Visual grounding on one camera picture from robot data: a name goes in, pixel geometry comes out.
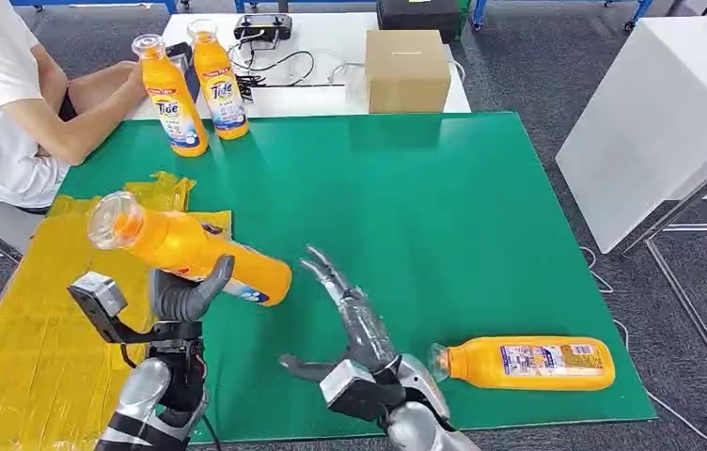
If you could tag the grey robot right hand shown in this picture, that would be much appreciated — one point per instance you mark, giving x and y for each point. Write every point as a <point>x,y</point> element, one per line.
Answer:
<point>366,336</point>

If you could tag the orange detergent bottle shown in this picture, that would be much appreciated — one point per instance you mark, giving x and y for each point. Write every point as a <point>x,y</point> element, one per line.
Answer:
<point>179,239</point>
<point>170,93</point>
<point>528,364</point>
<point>219,81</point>

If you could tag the green mat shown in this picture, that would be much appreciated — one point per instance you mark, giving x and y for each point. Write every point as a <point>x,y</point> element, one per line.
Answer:
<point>422,205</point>

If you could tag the metal frame legs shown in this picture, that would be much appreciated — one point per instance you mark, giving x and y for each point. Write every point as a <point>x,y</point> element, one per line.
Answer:
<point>690,199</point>

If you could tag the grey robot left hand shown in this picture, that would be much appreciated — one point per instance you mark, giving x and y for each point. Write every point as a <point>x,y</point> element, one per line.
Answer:
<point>179,302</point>

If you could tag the white tilted panel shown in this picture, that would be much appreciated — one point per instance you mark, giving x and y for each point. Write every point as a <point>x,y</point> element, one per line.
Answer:
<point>640,140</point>

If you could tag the person's right hand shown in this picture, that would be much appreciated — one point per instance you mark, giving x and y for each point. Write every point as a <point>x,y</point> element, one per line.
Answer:
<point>135,78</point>

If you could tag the black case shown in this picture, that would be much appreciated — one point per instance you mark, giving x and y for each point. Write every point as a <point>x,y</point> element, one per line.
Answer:
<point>419,15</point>

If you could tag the cardboard box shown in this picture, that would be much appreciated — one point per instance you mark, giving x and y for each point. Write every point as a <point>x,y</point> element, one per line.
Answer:
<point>406,71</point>

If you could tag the blue metal frame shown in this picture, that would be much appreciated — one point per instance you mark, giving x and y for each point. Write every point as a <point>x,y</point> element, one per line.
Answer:
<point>92,3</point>
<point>553,3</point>
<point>328,3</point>

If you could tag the tablet with dark folio stand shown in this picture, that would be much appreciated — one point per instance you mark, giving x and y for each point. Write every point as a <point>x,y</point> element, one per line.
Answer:
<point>188,62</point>

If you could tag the black handheld controller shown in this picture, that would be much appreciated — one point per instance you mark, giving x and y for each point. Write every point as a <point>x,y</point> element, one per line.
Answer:
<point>263,26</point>

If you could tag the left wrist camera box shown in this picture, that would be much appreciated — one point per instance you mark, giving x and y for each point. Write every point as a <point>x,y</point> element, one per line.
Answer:
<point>98,292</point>

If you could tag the yellow plastic sheet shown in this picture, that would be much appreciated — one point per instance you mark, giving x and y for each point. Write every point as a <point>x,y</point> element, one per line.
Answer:
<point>36,361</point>

